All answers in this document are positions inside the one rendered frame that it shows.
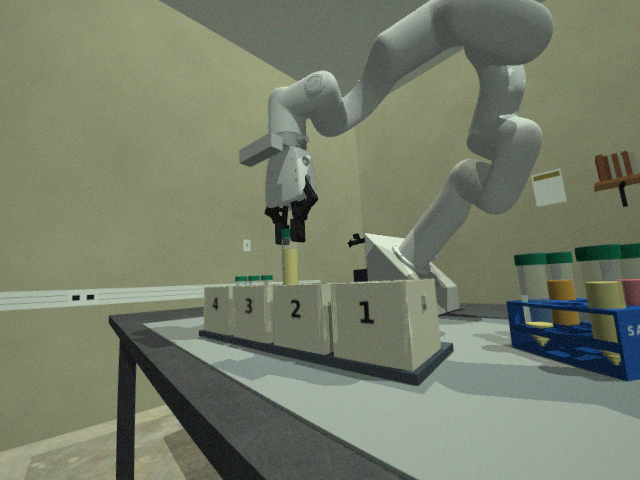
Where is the cream bucket adapter with holes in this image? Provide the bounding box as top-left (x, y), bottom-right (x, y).
top-left (273, 282), bottom-right (352, 355)
top-left (233, 284), bottom-right (283, 344)
top-left (204, 286), bottom-right (234, 336)
top-left (330, 279), bottom-right (441, 371)

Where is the blue tube rack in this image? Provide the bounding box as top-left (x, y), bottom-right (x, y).
top-left (506, 298), bottom-right (640, 381)

